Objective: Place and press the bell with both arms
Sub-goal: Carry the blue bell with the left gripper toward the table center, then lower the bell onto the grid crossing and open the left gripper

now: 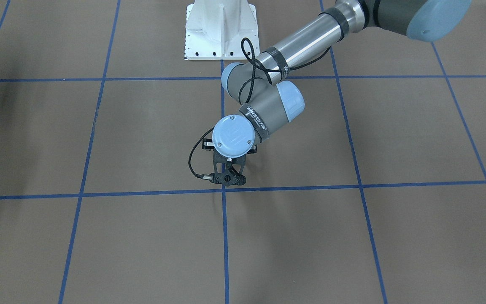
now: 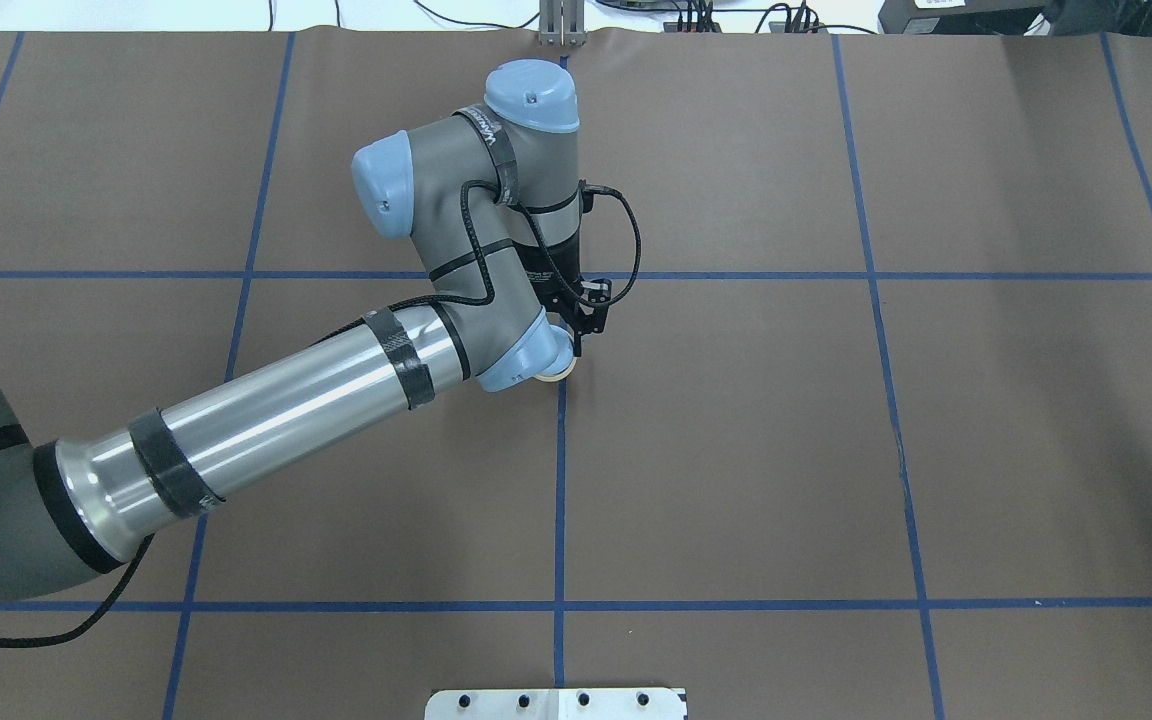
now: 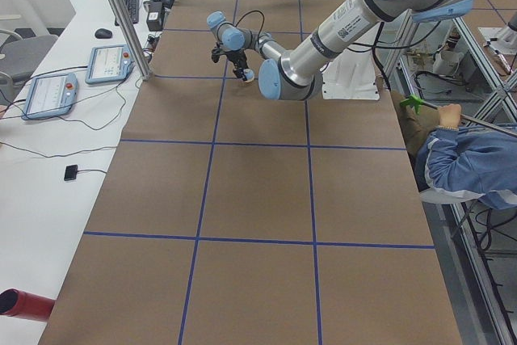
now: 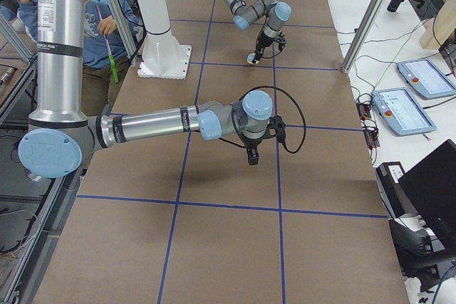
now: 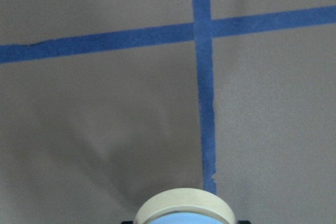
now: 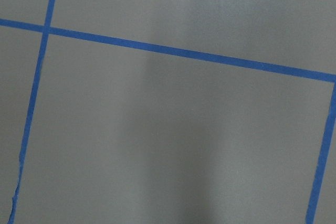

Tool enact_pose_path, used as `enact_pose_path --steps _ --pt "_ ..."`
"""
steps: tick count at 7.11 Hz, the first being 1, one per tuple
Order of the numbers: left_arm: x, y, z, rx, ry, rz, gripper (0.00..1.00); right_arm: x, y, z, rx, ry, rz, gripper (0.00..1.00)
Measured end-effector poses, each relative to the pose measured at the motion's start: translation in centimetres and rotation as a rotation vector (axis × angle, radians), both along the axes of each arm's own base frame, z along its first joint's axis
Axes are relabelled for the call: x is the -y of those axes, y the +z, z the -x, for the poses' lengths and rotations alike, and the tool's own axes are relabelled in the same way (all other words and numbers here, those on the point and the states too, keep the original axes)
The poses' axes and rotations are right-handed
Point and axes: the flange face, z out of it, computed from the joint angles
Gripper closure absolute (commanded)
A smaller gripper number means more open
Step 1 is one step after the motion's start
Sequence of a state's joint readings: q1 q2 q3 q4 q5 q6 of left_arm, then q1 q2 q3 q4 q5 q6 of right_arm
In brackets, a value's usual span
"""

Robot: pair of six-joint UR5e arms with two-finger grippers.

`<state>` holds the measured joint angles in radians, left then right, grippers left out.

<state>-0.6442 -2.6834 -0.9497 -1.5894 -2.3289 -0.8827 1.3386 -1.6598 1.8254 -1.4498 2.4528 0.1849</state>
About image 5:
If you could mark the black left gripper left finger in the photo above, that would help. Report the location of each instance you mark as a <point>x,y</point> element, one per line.
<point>128,222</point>

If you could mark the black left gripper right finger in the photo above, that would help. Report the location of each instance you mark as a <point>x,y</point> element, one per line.
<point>242,222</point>

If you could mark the blue desk bell beige base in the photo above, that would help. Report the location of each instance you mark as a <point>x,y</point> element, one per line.
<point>185,201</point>

